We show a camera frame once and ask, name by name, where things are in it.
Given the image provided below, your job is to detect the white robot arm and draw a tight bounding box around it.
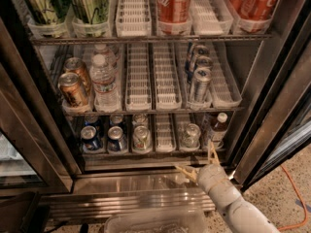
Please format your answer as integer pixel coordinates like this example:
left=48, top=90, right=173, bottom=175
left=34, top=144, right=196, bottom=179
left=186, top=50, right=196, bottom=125
left=176, top=140, right=280, bottom=233

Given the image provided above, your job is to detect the brown tea bottle white cap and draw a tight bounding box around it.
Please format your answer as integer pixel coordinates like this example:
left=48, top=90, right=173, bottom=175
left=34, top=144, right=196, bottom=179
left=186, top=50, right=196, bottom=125
left=205, top=112, right=228, bottom=148

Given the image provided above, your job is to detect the clear plastic bin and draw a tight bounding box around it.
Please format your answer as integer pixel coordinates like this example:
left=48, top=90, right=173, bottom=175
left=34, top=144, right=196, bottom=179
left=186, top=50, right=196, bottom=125
left=104, top=208, right=208, bottom=233

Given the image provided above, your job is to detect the right green tea can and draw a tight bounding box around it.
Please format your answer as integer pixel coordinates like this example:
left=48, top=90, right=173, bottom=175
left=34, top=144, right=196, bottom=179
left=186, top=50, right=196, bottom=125
left=71, top=0, right=109, bottom=24

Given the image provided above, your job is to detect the blue pepsi can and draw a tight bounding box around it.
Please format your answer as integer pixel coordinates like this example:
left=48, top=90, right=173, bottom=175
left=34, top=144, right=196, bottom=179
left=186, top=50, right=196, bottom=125
left=107, top=126, right=128, bottom=153
left=81, top=125, right=103, bottom=152
left=109, top=115, right=126, bottom=130
left=85, top=116, right=104, bottom=137

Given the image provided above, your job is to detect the right front coca-cola can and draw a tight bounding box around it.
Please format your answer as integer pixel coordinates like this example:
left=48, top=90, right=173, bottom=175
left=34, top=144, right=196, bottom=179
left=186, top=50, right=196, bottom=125
left=239, top=0, right=277, bottom=20

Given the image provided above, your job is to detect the gold coffee can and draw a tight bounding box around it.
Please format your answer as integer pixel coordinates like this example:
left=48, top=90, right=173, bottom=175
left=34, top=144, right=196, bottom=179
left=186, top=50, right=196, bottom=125
left=64, top=57, right=91, bottom=93
left=58, top=72, right=88, bottom=108

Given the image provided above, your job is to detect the rear diet pepsi can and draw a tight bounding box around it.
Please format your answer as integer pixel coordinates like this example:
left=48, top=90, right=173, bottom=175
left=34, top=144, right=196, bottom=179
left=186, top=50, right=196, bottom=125
left=132, top=114, right=149, bottom=127

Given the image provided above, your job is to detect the rear gold coffee can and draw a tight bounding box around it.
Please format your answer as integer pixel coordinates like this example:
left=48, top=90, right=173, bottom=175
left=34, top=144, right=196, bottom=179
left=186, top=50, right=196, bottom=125
left=64, top=57, right=91, bottom=93

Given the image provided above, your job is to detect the clear water bottle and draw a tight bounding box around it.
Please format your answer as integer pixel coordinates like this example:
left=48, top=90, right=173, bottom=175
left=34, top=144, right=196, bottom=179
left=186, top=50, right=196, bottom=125
left=93, top=44, right=117, bottom=68
left=89, top=53, right=118, bottom=113

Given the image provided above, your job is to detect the open glass fridge door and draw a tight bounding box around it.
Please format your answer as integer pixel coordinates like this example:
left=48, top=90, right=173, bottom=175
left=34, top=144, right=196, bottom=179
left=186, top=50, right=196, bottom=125
left=227, top=7, right=311, bottom=190

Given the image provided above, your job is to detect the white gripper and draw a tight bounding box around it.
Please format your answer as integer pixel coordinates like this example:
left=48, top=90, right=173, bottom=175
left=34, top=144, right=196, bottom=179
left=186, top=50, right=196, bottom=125
left=176, top=140, right=227, bottom=192

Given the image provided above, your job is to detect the diet pepsi can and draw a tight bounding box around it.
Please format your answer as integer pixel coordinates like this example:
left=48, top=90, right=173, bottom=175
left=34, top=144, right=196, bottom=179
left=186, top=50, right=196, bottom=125
left=132, top=114, right=149, bottom=127
left=132, top=125, right=152, bottom=153

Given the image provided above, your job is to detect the green tea can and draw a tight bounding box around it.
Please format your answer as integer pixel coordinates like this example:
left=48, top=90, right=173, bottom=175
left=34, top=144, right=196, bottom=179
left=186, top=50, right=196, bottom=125
left=71, top=0, right=109, bottom=24
left=25, top=0, right=70, bottom=25

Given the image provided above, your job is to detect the middle silver red bull can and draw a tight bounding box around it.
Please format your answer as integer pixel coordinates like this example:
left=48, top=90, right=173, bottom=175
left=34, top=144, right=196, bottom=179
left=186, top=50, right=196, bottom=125
left=188, top=56, right=214, bottom=83

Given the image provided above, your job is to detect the left rear blue pepsi can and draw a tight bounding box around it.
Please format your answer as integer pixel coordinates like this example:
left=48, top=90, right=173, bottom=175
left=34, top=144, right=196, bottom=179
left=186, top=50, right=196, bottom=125
left=85, top=116, right=104, bottom=137

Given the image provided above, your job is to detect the rear silver red bull can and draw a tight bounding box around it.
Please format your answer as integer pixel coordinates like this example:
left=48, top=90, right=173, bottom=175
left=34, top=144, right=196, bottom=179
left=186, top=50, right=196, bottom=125
left=185, top=43, right=209, bottom=73

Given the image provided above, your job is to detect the front gold coffee can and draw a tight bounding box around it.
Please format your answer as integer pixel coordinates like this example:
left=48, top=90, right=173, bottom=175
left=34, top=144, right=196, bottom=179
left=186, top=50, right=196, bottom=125
left=58, top=72, right=88, bottom=108

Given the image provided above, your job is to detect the orange power cable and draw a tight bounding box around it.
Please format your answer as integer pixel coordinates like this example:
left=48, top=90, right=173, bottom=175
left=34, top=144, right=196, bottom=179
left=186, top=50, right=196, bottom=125
left=276, top=164, right=310, bottom=233

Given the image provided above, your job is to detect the front clear water bottle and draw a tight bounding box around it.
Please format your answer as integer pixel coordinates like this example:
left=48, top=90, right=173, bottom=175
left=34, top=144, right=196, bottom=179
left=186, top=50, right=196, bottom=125
left=89, top=53, right=118, bottom=113

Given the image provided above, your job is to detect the rear clear water bottle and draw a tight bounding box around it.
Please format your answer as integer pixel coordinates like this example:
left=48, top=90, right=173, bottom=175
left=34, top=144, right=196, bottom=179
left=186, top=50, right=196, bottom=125
left=93, top=44, right=117, bottom=68

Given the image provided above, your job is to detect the front silver red bull can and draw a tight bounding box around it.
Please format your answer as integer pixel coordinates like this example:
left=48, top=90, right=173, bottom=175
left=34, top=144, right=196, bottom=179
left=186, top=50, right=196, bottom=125
left=190, top=67, right=212, bottom=103

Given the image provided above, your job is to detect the left front blue pepsi can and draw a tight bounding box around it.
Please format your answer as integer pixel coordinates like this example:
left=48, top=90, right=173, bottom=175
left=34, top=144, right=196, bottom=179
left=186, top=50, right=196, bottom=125
left=81, top=125, right=103, bottom=152

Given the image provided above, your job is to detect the left green tea can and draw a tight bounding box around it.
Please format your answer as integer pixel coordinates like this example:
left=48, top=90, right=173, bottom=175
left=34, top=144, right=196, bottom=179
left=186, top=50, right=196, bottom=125
left=25, top=0, right=70, bottom=25

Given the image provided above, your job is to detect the centre red coca-cola can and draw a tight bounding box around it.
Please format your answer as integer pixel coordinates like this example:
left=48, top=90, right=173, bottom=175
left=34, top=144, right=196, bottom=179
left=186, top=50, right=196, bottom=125
left=156, top=0, right=190, bottom=23

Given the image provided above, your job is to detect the front diet pepsi can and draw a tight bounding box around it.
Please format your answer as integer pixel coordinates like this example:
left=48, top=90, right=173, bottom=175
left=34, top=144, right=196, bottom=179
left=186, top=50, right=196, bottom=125
left=132, top=125, right=152, bottom=153

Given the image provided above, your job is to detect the stainless steel fridge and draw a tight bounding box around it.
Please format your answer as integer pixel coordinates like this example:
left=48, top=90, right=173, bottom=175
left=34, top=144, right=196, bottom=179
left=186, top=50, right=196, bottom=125
left=0, top=0, right=311, bottom=223

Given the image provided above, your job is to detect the silver red bull can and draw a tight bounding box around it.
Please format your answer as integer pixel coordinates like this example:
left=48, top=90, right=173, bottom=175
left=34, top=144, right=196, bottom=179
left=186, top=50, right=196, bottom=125
left=190, top=67, right=212, bottom=103
left=188, top=56, right=214, bottom=83
left=185, top=43, right=209, bottom=73

